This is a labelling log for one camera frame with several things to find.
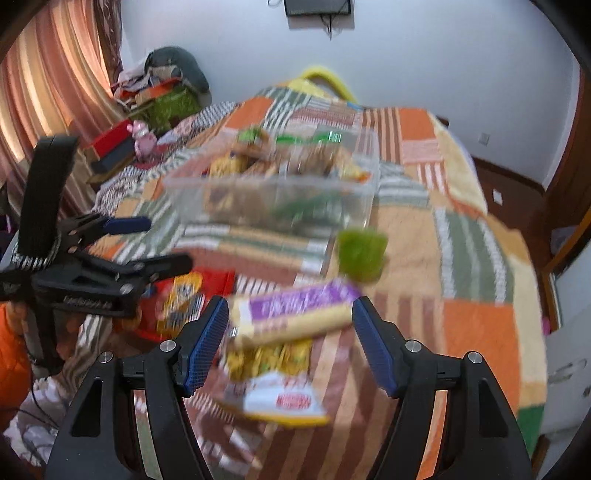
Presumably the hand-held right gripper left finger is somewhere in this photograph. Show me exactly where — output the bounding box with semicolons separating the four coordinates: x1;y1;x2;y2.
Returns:
44;295;230;480

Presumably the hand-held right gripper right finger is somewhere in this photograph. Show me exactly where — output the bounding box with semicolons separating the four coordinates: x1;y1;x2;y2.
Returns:
352;295;534;480

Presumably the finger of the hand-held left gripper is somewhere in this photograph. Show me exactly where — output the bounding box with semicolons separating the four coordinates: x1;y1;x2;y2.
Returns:
81;253;194;297
58;213;152;252

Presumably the red snack packet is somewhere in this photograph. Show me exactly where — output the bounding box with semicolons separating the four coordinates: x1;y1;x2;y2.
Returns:
136;270;236;343

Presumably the clear cracker packet with barcode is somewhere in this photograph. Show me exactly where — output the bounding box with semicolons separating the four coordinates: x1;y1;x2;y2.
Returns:
222;337;331;428

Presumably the purple label snack packet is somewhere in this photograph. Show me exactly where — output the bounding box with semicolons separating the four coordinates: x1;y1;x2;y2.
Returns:
228;278;363;350

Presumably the green jelly cup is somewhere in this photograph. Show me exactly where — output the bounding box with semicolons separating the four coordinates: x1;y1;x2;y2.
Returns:
336;228;389;284

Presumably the orange brown snack packet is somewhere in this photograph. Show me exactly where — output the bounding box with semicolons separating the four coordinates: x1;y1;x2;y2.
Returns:
208;154;251;179

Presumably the clear plastic container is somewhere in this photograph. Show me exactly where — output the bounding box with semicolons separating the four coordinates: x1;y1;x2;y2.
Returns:
161;127;382;232

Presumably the brown bread snack packet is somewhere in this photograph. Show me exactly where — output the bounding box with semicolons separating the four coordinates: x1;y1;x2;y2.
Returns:
235;127;274;154

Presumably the long green snack packet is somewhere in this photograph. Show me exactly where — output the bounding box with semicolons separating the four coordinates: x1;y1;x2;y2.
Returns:
274;131;345;145

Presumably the dark flat box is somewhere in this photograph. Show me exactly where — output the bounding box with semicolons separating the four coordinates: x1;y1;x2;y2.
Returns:
90;138;140;174

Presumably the pink bunny toy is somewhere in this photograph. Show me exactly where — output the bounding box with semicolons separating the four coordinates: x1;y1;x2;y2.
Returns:
130;120;158;160

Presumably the red gift box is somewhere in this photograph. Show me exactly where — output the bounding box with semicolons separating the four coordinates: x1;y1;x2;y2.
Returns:
83;119;136;158

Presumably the striped orange curtain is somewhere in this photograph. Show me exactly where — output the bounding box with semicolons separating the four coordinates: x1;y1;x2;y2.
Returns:
0;0;116;222

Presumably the green patterned bag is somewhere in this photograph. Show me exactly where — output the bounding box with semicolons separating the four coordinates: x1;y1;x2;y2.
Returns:
131;88;205;133

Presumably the checkered patterned blanket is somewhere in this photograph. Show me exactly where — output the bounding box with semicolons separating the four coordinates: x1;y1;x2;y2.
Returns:
95;102;242;217

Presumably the orange cardboard box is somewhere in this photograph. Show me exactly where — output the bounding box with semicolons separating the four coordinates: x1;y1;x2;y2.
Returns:
137;80;182;105

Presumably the pile of clothes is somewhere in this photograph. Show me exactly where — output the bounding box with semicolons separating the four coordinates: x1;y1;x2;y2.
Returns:
113;65;155;100

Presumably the brown patterned curtain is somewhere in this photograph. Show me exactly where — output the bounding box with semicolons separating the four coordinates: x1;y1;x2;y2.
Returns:
99;0;124;90

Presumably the white appliance with stickers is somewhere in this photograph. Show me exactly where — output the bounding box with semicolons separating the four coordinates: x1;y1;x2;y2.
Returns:
539;295;591;437

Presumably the yellow foam tube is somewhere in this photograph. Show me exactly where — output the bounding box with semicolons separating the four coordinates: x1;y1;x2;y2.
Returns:
288;65;359;103

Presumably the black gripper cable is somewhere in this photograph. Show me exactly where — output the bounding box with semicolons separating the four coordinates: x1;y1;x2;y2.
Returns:
0;364;62;462

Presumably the small black wall monitor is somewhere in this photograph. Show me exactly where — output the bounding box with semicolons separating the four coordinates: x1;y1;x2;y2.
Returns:
283;0;354;17

